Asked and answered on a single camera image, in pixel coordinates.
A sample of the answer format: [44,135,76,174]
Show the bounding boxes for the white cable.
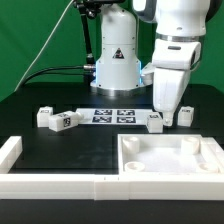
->
[13,0,75,93]

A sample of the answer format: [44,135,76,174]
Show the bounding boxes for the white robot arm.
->
[91,0,223,126]

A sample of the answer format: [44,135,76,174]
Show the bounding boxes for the white U-shaped fence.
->
[0,136,224,200]

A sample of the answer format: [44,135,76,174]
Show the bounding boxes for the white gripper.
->
[152,39,201,127]

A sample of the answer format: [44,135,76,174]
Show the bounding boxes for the black camera stand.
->
[73,0,125,64]

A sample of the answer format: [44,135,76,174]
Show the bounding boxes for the white marker sheet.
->
[77,108,152,125]

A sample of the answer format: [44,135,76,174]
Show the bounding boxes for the white square tabletop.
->
[118,134,224,175]

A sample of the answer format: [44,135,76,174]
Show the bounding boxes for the black cable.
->
[20,64,98,88]

